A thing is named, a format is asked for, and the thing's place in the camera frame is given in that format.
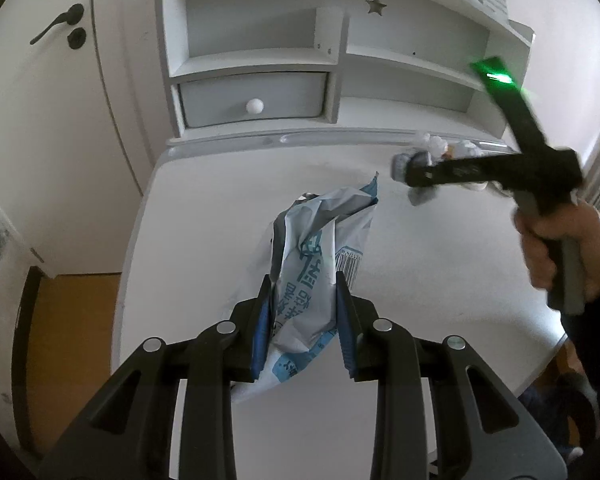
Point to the grey drawer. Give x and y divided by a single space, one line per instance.
220 100

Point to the person's right hand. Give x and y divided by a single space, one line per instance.
537 250

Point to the white door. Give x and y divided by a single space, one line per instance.
55 150

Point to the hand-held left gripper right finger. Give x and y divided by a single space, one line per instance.
345 332

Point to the blue and white snack bag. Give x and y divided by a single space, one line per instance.
310 230

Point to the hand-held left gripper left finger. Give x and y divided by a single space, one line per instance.
262 332

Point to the black door lock knob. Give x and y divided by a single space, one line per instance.
76 38

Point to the white round drawer knob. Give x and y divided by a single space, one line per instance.
255 106

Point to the grey desk shelf unit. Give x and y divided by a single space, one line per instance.
260 25

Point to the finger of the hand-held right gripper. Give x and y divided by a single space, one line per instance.
422 172

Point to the small crumpled white wrapper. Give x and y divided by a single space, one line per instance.
430 141

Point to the person's dark trousers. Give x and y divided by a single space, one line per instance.
555 410

